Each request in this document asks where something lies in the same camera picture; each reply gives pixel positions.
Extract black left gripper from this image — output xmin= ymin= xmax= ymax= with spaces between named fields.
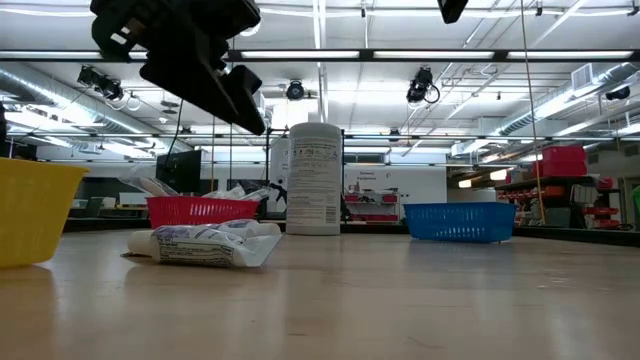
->
xmin=90 ymin=0 xmax=268 ymax=137

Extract white red toothbrush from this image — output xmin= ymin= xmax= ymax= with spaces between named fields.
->
xmin=202 ymin=183 xmax=274 ymax=202

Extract white travel toothpaste tube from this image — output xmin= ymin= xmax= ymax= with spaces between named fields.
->
xmin=209 ymin=218 xmax=283 ymax=240
xmin=124 ymin=222 xmax=284 ymax=269

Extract black flat monitor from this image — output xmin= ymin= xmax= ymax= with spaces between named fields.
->
xmin=154 ymin=149 xmax=204 ymax=197

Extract red plastic basket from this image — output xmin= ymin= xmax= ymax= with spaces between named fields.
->
xmin=146 ymin=195 xmax=261 ymax=230

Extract white wipes canister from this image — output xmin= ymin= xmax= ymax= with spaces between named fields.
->
xmin=285 ymin=122 xmax=344 ymax=236

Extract red storage bins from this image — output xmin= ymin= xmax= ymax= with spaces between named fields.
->
xmin=532 ymin=145 xmax=589 ymax=179

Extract blue plastic basket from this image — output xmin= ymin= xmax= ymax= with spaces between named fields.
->
xmin=403 ymin=201 xmax=519 ymax=245

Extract black shelf rack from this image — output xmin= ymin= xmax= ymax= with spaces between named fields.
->
xmin=494 ymin=174 xmax=626 ymax=231

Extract yellow plastic basket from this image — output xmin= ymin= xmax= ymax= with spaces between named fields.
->
xmin=0 ymin=157 xmax=90 ymax=269

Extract black hanging cable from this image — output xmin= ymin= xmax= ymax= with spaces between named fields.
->
xmin=163 ymin=99 xmax=185 ymax=169

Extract black ceiling camera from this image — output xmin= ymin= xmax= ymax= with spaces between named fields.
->
xmin=285 ymin=79 xmax=306 ymax=101

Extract black hanging camera with cable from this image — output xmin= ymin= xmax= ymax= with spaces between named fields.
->
xmin=405 ymin=66 xmax=441 ymax=106
xmin=76 ymin=64 xmax=125 ymax=102

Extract yellow hanging cord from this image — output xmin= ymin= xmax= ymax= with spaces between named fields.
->
xmin=519 ymin=0 xmax=547 ymax=226

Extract silver air duct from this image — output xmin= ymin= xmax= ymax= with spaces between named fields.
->
xmin=0 ymin=67 xmax=191 ymax=151

